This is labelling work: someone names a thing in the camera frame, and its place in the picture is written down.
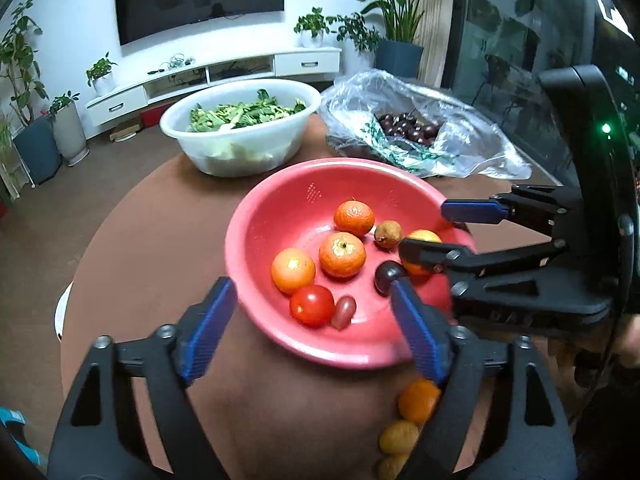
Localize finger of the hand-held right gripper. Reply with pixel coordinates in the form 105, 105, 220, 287
397, 237, 616, 328
441, 184, 584, 242

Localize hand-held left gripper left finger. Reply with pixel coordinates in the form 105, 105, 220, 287
47, 276, 239, 480

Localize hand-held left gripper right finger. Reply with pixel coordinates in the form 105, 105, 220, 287
390, 279, 578, 480

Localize large yellow orange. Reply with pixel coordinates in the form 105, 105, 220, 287
400, 229, 446, 277

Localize large dark plum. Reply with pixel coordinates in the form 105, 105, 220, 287
374, 260, 408, 297

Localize small brown kiwi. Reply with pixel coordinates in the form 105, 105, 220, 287
378, 420, 421, 456
374, 220, 403, 251
376, 453, 411, 480

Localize mandarin orange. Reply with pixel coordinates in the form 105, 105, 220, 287
333, 200, 376, 237
318, 231, 367, 279
397, 378, 443, 425

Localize oval red grape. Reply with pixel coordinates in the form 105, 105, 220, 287
330, 296, 358, 332

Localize smooth round orange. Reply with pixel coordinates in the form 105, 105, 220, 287
270, 248, 317, 296

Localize large red tomato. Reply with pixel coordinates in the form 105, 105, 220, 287
289, 284, 336, 330

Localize red plastic basin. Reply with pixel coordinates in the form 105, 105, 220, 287
224, 157, 476, 371

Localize person's right hand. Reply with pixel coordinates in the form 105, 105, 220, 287
550, 312, 640, 386

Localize clear plastic bag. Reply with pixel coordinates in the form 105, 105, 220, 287
320, 70, 532, 181

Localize pile of dark cherries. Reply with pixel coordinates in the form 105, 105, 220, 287
375, 111, 443, 143

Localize glass sliding door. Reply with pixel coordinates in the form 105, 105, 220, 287
442, 0, 601, 186

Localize broad-leaf plant in blue pot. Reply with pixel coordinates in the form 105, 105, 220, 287
350, 0, 468, 78

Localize beige curtain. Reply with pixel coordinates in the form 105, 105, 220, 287
410, 0, 468, 88

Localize white plastic bowl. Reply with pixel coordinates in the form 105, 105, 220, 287
159, 78, 322, 178

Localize leafy plant in white pot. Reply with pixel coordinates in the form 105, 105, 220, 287
334, 12, 383, 68

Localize teal plastic object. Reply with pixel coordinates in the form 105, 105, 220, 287
0, 407, 48, 471

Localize wooden board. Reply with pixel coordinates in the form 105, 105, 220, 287
109, 119, 142, 143

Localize green leafy vegetables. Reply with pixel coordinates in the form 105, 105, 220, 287
187, 89, 307, 133

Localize bushy plant in white pot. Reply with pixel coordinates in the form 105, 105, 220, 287
294, 7, 337, 50

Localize white television cabinet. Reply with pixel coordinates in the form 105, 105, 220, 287
85, 46, 343, 128

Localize plant in grey pot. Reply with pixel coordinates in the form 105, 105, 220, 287
49, 91, 91, 166

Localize tall plant in blue pot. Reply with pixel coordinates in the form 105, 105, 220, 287
0, 0, 63, 186

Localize small plant on stand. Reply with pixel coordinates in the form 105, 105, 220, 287
0, 115, 36, 206

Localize small plant in white pot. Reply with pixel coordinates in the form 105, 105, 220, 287
86, 51, 118, 97

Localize bundle of cables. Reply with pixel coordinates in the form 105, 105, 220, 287
149, 54, 196, 75

